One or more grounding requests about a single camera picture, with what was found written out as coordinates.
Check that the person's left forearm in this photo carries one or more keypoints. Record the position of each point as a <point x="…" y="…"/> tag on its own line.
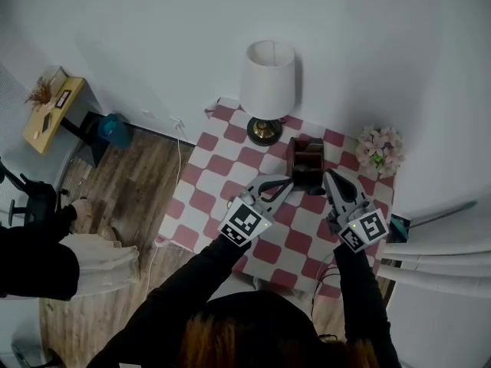
<point x="199" y="267"/>

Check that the silver remote control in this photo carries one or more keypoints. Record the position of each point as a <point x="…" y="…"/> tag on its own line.
<point x="314" y="146"/>

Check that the brown wooden organizer box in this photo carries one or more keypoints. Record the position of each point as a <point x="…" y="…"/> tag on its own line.
<point x="307" y="176"/>

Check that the black office chair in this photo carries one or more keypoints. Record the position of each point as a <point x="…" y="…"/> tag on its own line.
<point x="36" y="198"/>

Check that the pale rectangular box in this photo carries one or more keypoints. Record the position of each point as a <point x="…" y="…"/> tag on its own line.
<point x="57" y="75"/>

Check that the black phone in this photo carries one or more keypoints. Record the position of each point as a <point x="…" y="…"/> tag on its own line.
<point x="46" y="122"/>

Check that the white table lamp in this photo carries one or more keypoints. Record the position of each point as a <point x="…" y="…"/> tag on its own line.
<point x="266" y="79"/>

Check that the white wall socket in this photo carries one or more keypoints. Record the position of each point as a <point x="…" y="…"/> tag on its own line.
<point x="177" y="121"/>

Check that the person's black top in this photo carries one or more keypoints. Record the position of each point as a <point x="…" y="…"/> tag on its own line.
<point x="249" y="313"/>

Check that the white curtains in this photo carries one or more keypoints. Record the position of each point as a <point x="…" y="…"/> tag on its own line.
<point x="441" y="263"/>

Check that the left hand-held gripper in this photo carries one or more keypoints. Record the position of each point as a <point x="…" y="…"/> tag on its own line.
<point x="245" y="222"/>

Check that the black desk sign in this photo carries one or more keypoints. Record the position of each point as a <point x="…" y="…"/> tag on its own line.
<point x="63" y="99"/>

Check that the teal trash bin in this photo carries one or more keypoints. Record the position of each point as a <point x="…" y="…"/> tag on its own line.
<point x="115" y="130"/>

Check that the pink flower bouquet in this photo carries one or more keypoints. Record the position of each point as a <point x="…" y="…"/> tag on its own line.
<point x="377" y="150"/>

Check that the person's right forearm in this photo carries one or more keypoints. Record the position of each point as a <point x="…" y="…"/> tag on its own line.
<point x="356" y="290"/>

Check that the teal box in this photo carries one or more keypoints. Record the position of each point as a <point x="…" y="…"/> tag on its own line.
<point x="399" y="228"/>

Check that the dried brown plant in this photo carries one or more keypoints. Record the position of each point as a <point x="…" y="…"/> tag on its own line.
<point x="38" y="93"/>

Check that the yellow wooden side desk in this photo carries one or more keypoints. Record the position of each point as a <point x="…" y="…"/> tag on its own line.
<point x="38" y="134"/>

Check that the blank white wall plate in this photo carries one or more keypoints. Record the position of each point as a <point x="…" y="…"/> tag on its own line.
<point x="147" y="112"/>

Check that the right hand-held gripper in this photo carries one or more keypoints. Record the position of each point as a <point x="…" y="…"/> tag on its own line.
<point x="364" y="230"/>

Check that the pink checkered tablecloth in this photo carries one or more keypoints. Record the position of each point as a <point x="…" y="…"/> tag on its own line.
<point x="215" y="167"/>

